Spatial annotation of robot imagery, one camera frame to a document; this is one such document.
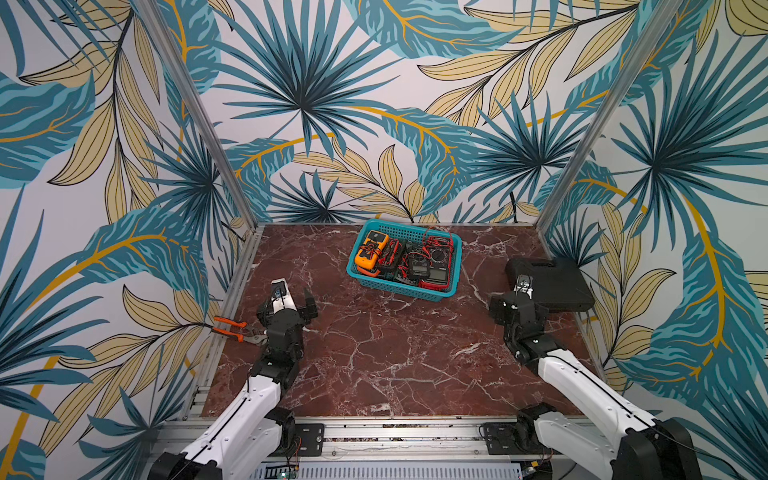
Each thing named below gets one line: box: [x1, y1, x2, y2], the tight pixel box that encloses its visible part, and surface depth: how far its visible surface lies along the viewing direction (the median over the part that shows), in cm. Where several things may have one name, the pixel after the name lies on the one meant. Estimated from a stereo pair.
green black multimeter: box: [396, 252, 431, 286], surface depth 96 cm
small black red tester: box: [378, 238, 403, 279], surface depth 96 cm
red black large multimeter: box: [418, 234, 453, 290], surface depth 99 cm
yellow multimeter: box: [354, 230, 389, 277], surface depth 98 cm
